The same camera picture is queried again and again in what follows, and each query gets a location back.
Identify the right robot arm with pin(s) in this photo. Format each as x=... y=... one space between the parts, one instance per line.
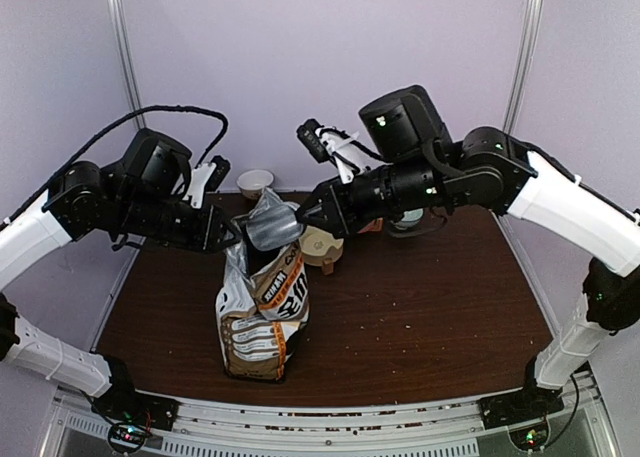
x=420 y=166

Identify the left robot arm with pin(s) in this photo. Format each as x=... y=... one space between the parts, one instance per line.
x=152 y=191

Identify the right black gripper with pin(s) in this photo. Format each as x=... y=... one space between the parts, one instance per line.
x=339 y=218

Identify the cream pet bowl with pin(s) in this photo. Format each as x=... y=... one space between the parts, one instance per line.
x=320 y=249

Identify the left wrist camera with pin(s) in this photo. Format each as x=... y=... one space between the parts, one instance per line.
x=206 y=178

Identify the metal scoop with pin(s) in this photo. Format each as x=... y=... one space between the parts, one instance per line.
x=271 y=228

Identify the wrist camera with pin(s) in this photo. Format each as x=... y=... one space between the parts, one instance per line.
x=337 y=147
x=206 y=178

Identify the front aluminium rail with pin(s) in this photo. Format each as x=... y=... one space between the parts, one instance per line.
x=439 y=428

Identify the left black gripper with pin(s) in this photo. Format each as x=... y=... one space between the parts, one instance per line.
x=205 y=238

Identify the aluminium frame post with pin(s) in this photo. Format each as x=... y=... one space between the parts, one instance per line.
x=118 y=21
x=528 y=40

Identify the light blue ceramic bowl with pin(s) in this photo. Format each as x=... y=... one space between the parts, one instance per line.
x=408 y=221

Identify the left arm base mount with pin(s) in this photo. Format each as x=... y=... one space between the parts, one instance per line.
x=148 y=411

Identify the left aluminium frame post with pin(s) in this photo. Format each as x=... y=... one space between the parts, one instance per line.
x=118 y=21

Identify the right aluminium frame post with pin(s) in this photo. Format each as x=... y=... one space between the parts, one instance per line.
x=528 y=40

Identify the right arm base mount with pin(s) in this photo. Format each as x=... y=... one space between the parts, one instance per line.
x=513 y=407

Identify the white patterned ceramic bowl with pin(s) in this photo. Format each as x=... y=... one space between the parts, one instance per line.
x=252 y=183

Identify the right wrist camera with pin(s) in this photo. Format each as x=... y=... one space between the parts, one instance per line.
x=337 y=147

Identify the pet food bag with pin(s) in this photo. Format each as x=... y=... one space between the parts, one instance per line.
x=262 y=308

